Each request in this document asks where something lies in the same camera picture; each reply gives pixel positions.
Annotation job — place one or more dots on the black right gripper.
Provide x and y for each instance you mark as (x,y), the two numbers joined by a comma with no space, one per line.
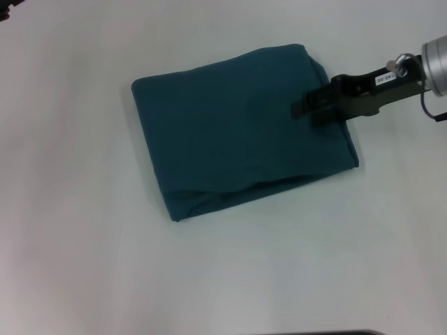
(363,94)

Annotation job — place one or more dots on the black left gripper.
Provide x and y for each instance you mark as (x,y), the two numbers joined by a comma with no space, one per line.
(4,8)

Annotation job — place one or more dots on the teal t-shirt with FREE print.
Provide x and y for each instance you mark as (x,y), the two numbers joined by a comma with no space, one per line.
(227,139)

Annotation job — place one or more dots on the dark robot torso edge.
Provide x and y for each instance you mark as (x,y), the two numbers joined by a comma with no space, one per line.
(314,333)

